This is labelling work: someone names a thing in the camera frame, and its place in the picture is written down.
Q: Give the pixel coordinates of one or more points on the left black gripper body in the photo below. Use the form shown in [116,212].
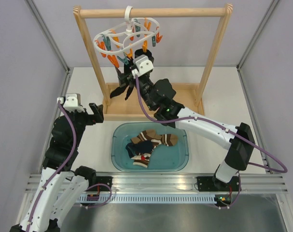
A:
[83,119]

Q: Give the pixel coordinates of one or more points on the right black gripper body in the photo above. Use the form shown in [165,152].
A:
[145,84]

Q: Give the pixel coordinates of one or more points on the black sock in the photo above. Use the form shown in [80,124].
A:
[127,70]
[119,90]

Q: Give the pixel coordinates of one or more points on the navy patterned sock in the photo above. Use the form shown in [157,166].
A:
[142,147]
[140,52]

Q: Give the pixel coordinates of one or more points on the brown striped sock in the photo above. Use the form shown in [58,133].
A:
[165,139]
[141,159]

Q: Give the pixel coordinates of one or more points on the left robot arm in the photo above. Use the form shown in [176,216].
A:
[49,208]

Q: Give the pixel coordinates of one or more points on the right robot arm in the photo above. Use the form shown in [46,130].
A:
[213,135]

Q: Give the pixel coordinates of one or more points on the white clip hanger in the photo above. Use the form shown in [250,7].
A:
[118,43]

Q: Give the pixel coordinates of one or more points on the wooden hanging rack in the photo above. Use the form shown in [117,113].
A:
[93,22]

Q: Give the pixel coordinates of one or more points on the teal plastic bin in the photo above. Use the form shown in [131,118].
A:
[163,158]

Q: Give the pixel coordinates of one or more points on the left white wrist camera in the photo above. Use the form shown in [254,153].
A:
[71,102]

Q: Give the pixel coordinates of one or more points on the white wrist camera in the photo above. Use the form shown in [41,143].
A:
[71,102]
[142,65]

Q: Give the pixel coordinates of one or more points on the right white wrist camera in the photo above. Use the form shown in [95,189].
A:
[142,65]

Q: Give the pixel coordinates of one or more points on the white slotted cable duct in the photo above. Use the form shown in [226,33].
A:
[149,198]

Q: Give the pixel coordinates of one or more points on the left aluminium frame post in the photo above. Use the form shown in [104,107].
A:
[46,32]

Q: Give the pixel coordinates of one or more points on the aluminium frame post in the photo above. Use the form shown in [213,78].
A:
[269,12]
[46,32]

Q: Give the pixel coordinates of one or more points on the aluminium mounting rail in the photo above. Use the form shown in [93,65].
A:
[134,183]

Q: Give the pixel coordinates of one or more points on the right aluminium frame post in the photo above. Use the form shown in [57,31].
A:
[269,12]

